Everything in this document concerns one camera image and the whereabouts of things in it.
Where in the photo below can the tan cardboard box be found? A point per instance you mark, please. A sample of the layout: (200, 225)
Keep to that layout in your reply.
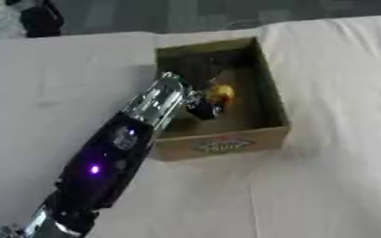
(221, 145)

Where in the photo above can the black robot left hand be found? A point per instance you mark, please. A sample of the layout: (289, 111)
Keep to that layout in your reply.
(202, 108)

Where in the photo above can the yellow toy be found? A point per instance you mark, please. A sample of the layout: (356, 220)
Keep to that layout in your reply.
(221, 92)

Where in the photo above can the person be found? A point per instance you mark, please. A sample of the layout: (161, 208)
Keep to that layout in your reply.
(41, 18)

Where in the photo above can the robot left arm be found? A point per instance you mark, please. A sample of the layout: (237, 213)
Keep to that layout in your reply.
(112, 145)

